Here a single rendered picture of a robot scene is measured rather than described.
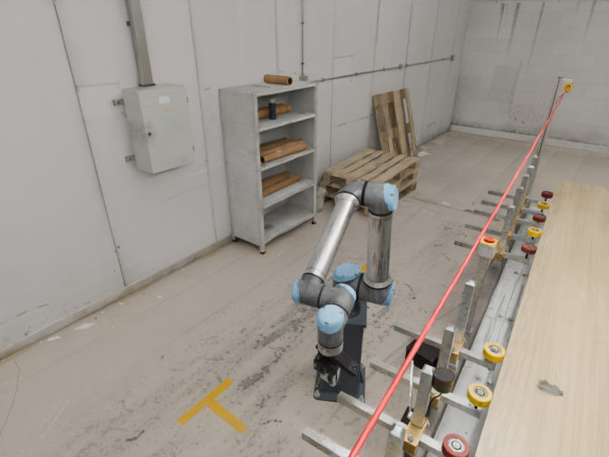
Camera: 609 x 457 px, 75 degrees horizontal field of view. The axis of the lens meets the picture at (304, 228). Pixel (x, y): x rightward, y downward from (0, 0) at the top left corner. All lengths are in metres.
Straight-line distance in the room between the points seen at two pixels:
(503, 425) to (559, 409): 0.23
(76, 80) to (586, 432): 3.21
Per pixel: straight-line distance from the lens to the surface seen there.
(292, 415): 2.61
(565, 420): 1.70
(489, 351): 1.81
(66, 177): 3.22
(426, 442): 1.52
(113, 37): 3.30
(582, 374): 1.89
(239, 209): 4.03
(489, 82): 9.15
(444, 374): 1.35
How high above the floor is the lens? 2.07
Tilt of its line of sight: 27 degrees down
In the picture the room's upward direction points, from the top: straight up
